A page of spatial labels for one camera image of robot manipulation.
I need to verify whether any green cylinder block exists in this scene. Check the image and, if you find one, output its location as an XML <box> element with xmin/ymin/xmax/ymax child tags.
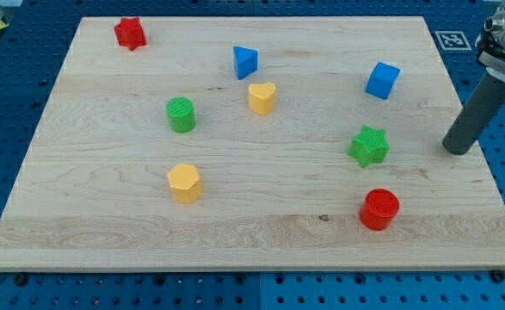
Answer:
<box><xmin>166</xmin><ymin>96</ymin><xmax>196</xmax><ymax>133</ymax></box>

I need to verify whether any light wooden board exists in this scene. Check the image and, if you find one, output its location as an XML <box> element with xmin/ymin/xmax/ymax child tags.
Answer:
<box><xmin>0</xmin><ymin>16</ymin><xmax>505</xmax><ymax>272</ymax></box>

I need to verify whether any white fiducial marker tag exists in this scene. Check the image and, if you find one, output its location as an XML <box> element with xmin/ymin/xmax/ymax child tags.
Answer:
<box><xmin>434</xmin><ymin>30</ymin><xmax>471</xmax><ymax>51</ymax></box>

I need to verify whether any yellow heart block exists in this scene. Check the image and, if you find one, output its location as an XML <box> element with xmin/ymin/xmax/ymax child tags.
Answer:
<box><xmin>248</xmin><ymin>82</ymin><xmax>276</xmax><ymax>115</ymax></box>

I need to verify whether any green star block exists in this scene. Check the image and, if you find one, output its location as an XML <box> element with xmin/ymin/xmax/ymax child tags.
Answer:
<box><xmin>348</xmin><ymin>125</ymin><xmax>390</xmax><ymax>168</ymax></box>

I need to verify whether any red cylinder block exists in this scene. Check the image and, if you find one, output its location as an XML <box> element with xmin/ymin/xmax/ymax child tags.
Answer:
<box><xmin>359</xmin><ymin>189</ymin><xmax>400</xmax><ymax>231</ymax></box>

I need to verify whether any blue cube block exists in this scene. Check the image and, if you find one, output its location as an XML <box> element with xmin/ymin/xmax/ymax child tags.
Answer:
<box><xmin>365</xmin><ymin>62</ymin><xmax>401</xmax><ymax>100</ymax></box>

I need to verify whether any yellow hexagon block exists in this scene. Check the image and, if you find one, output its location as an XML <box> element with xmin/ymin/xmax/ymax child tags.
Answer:
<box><xmin>167</xmin><ymin>164</ymin><xmax>202</xmax><ymax>203</ymax></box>

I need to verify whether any red star block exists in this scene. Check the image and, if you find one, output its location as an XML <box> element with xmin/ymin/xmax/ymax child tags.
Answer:
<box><xmin>114</xmin><ymin>17</ymin><xmax>147</xmax><ymax>51</ymax></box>

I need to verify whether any blue triangle block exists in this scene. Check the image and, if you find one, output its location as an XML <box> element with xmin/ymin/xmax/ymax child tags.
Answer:
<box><xmin>233</xmin><ymin>46</ymin><xmax>259</xmax><ymax>80</ymax></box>

